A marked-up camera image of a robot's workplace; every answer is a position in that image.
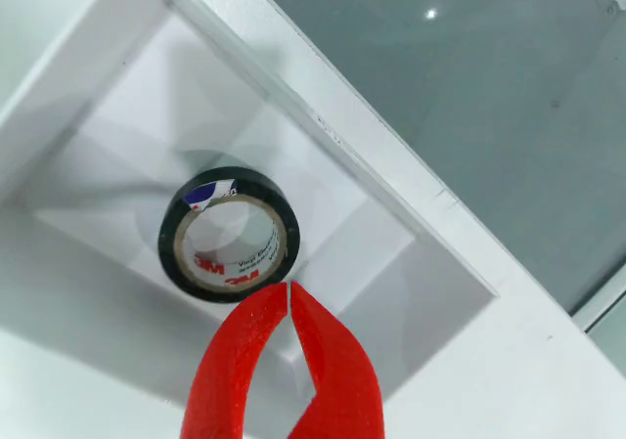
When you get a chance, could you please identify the grey metal partition frame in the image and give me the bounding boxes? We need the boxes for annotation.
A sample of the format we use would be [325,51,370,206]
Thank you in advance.
[570,282,626,335]

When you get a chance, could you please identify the white rectangular cardboard bin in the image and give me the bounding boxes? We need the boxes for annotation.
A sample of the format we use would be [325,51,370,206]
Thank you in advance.
[0,0,503,406]

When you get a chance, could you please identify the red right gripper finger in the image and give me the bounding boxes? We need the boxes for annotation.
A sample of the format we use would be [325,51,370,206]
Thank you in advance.
[287,281,386,439]

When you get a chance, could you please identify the black electrical tape roll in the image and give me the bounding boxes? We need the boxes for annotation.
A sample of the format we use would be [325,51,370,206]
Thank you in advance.
[156,165,301,305]

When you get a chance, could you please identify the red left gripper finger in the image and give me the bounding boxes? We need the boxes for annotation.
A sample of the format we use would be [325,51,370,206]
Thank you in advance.
[179,282,290,439]

